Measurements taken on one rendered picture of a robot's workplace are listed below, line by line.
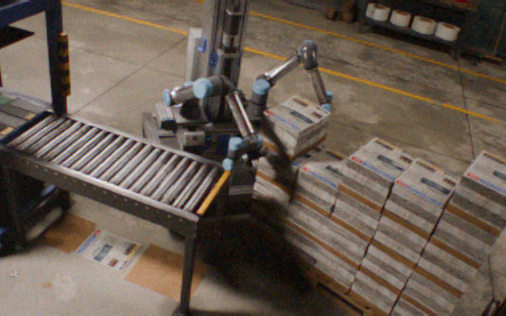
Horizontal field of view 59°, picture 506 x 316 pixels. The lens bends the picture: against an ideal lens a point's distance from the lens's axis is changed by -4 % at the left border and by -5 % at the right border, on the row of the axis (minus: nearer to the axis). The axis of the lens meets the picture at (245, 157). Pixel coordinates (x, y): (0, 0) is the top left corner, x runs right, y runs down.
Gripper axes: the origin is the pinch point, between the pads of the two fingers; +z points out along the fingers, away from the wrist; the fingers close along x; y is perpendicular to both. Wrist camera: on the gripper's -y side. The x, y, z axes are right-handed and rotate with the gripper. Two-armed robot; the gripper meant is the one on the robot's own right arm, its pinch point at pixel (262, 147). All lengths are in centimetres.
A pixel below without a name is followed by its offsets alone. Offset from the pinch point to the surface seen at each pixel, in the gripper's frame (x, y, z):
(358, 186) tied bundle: -65, 7, 3
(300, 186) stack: -30.3, -14.3, 3.3
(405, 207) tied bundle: -94, 10, 3
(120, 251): 53, -85, -70
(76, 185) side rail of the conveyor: 53, -11, -101
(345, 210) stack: -63, -13, 3
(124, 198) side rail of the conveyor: 24, -7, -90
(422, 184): -96, 21, 13
